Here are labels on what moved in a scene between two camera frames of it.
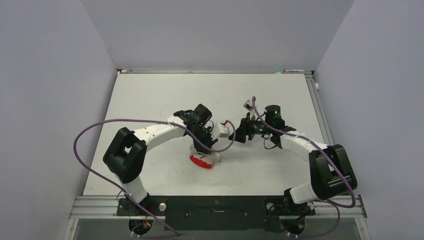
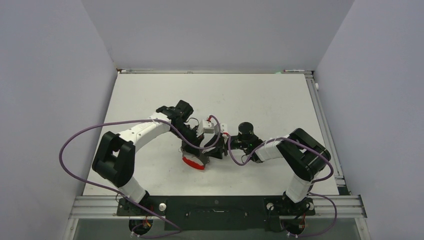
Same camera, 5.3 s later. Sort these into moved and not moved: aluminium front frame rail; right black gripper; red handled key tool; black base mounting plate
Moved: right black gripper; red handled key tool
Not moved: aluminium front frame rail; black base mounting plate
